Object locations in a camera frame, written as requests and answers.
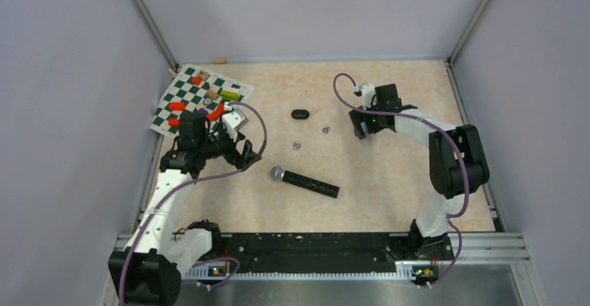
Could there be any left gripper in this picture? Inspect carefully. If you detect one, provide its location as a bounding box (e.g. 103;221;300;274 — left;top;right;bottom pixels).
198;122;261;170

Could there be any black earbud charging case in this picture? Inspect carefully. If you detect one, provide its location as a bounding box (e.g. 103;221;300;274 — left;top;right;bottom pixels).
291;109;310;120

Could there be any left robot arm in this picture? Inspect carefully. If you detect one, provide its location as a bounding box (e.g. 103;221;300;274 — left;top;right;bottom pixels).
108;106;262;305

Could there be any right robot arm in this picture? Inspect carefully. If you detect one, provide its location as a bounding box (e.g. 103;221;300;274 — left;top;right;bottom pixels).
349;83;489;259

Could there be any black microphone silver head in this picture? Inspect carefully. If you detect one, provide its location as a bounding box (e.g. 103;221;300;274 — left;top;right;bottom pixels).
270;166;340;199

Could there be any red block right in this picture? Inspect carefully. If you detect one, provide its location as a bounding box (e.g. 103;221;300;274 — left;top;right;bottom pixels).
206;104;225;122

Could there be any red block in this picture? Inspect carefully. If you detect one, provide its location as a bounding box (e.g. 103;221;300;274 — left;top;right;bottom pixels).
191;76;202;86
169;102;186;111
206;104;225;122
168;118;180;127

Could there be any yellow-green block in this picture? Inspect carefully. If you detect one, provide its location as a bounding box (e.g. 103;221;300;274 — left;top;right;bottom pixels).
219;90;240;102

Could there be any tan wooden block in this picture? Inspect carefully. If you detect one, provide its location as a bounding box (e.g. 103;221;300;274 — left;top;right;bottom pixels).
205;90;220;100

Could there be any red block lower left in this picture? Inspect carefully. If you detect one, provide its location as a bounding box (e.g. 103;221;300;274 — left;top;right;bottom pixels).
168;118;180;127

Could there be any green white chessboard mat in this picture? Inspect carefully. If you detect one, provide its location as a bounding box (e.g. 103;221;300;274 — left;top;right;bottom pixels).
150;64;255;138

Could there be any red block middle left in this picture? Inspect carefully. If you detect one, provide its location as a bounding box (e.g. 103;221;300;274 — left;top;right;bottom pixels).
169;102;186;111

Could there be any red block top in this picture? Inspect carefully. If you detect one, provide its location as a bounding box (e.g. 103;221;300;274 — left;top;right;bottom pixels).
191;76;202;86

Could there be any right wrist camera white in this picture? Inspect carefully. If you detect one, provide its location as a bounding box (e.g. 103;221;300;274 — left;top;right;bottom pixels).
354;83;376;110

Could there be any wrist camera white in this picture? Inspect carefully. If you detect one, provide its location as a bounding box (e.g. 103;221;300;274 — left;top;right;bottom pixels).
221;104;248;143
354;83;376;110

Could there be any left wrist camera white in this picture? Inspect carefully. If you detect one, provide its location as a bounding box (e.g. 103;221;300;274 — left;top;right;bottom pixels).
221;104;248;143

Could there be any cork piece at wall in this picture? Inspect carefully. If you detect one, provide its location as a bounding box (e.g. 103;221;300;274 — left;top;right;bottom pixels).
212;57;228;65

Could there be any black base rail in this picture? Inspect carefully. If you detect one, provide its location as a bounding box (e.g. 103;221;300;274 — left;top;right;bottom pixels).
202;232;454;274

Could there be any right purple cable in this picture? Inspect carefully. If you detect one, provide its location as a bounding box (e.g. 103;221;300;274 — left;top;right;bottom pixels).
333;72;470;289

